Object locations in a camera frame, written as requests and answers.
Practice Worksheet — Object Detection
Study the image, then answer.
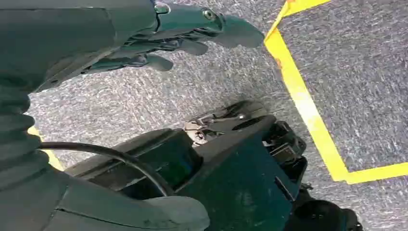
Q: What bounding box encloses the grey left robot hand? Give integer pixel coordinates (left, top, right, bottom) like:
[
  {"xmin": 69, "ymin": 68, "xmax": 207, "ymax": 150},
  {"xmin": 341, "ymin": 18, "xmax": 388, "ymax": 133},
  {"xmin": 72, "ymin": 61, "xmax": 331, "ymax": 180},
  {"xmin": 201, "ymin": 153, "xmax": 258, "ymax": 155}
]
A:
[{"xmin": 0, "ymin": 0, "xmax": 265, "ymax": 231}]

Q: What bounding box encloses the ribbed grey left arm sleeve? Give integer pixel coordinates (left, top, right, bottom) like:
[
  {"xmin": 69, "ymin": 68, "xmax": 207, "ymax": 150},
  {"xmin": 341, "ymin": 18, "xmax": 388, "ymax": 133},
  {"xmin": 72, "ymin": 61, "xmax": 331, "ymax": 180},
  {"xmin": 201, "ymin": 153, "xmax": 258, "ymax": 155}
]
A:
[{"xmin": 0, "ymin": 76, "xmax": 50, "ymax": 192}]

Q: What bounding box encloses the yellow floor tape line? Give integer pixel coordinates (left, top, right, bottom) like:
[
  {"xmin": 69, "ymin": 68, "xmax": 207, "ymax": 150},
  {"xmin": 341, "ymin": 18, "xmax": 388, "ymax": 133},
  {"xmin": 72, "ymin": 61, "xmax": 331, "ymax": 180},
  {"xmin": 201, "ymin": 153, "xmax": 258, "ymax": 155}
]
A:
[{"xmin": 264, "ymin": 0, "xmax": 408, "ymax": 186}]

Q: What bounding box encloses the black robot foot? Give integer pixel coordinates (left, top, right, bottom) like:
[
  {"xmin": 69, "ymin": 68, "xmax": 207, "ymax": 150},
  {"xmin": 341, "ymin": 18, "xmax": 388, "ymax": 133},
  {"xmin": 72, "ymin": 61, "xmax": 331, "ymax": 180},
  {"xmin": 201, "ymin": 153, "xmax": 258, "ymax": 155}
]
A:
[{"xmin": 283, "ymin": 183, "xmax": 364, "ymax": 231}]

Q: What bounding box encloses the black cable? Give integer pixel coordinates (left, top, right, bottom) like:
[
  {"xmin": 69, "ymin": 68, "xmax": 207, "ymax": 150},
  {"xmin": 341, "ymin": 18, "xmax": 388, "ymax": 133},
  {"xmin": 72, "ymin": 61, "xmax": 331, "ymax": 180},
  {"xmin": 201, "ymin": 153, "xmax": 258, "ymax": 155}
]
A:
[{"xmin": 38, "ymin": 141, "xmax": 175, "ymax": 198}]

